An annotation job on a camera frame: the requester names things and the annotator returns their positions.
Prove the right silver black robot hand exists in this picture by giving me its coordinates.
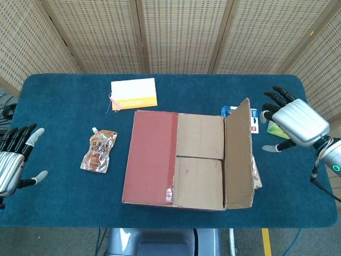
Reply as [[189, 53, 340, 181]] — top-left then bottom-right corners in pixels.
[[260, 85, 330, 153]]

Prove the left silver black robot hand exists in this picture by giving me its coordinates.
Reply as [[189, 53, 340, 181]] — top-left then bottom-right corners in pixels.
[[0, 123, 48, 198]]

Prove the red cardboard shipping box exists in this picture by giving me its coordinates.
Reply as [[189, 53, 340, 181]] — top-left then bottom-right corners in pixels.
[[121, 98, 256, 212]]

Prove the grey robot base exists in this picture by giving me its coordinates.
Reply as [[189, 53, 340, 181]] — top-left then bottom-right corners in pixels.
[[106, 228, 222, 256]]

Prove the green tissue pack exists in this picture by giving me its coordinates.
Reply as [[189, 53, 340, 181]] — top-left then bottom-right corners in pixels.
[[266, 119, 291, 140]]

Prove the blue white blister card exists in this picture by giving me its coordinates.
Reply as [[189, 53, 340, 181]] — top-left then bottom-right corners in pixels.
[[221, 105, 260, 134]]

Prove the blue carpet table cover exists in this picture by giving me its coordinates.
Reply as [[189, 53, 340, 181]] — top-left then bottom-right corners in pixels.
[[0, 73, 339, 229]]

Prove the red white snack packet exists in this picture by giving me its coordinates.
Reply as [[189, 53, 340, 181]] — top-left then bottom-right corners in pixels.
[[251, 157, 263, 190]]

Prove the brown peanut butter pouch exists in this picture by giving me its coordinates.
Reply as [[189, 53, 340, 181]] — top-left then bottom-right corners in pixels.
[[80, 127, 118, 174]]

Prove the white and orange booklet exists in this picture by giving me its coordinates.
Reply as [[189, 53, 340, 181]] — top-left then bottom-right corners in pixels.
[[105, 77, 158, 114]]

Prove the woven folding screen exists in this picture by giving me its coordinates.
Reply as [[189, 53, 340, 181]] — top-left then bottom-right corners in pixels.
[[0, 0, 341, 131]]

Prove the black floor cable bundle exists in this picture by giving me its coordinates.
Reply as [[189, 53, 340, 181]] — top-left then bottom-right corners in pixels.
[[0, 90, 18, 129]]

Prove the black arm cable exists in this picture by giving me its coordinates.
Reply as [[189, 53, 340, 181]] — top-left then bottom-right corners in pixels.
[[310, 165, 341, 203]]

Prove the blue floor cable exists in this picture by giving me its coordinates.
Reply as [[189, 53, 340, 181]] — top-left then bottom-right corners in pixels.
[[96, 228, 108, 256], [283, 228, 302, 256]]

